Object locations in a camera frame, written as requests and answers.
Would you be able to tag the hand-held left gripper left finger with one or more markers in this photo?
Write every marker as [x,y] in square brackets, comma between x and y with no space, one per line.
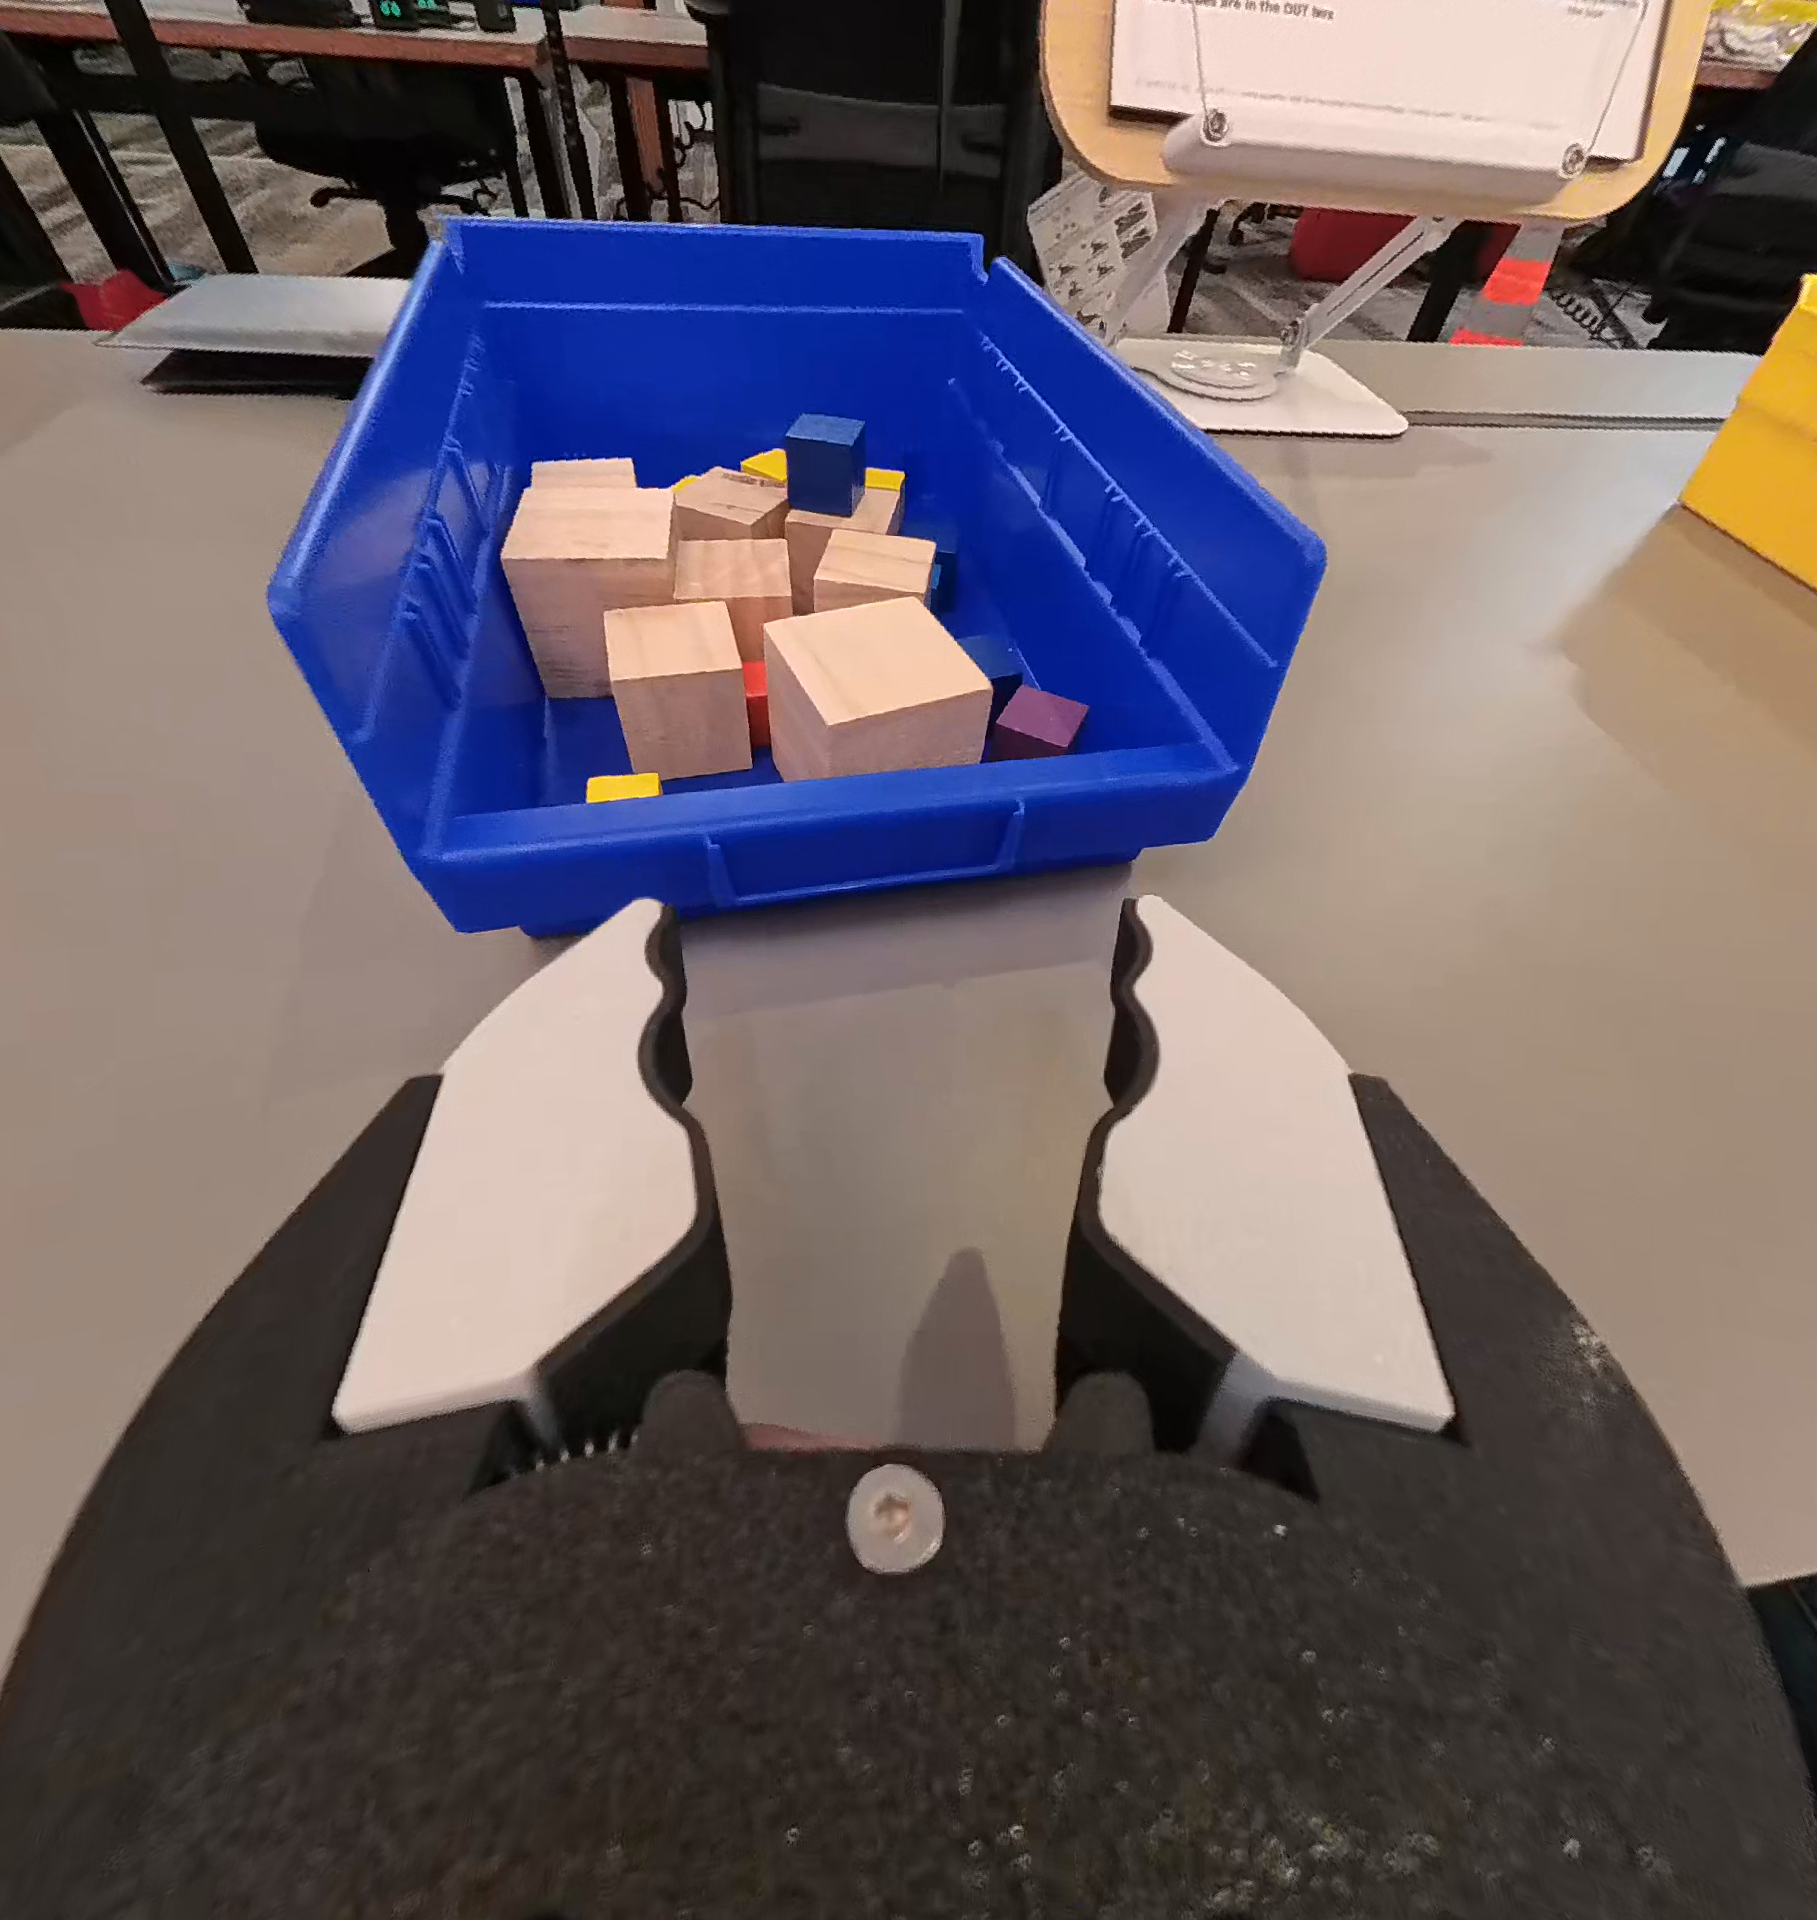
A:
[548,1188]

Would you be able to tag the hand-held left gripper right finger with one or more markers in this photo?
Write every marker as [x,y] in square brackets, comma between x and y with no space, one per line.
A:
[1252,1202]

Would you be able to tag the pile of wooden coloured cubes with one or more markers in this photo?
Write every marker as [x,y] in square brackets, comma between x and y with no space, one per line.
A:
[862,690]

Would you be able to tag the blue plastic bin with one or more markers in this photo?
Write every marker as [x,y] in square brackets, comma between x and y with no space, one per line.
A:
[697,345]

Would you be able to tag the yellow plastic bin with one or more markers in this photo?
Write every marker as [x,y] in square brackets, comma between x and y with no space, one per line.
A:
[1794,449]

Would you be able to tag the red box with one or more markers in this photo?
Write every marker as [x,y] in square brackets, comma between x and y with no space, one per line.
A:
[1354,243]

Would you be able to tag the grey flat pad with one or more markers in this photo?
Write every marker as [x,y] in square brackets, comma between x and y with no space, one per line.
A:
[264,318]

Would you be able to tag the orange traffic cone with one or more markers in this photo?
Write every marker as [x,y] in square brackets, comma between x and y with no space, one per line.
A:
[1510,288]

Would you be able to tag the picture-printed paper sheet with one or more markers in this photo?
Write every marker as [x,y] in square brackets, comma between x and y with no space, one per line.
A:
[1095,248]

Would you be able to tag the black office chair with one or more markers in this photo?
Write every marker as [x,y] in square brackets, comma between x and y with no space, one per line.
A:
[401,135]

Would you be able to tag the printed instruction sheet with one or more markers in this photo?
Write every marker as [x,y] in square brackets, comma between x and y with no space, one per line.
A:
[1370,56]

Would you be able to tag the wooden office desk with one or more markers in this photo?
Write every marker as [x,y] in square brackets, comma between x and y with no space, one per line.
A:
[338,36]

